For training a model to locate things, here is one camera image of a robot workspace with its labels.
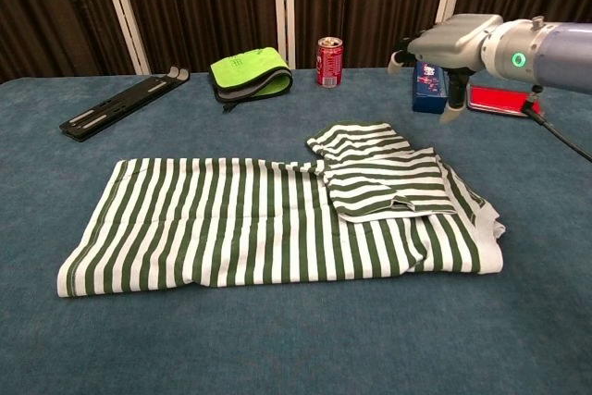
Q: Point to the green white striped T-shirt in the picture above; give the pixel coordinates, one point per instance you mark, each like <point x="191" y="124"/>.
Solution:
<point x="208" y="228"/>

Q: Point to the black folding laptop stand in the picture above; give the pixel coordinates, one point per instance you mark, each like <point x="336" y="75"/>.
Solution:
<point x="115" y="106"/>

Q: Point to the blue printed carton box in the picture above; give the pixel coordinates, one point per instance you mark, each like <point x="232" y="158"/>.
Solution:
<point x="427" y="94"/>

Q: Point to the red stamp pad case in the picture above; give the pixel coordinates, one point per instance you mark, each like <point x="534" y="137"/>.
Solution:
<point x="499" y="99"/>

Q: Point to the green grey microfibre cloth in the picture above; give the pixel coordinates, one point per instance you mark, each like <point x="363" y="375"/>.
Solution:
<point x="240" y="71"/>

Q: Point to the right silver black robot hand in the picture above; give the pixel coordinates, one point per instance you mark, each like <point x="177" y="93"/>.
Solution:
<point x="458" y="43"/>

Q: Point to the red soda can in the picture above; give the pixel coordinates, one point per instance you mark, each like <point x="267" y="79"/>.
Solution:
<point x="329" y="66"/>

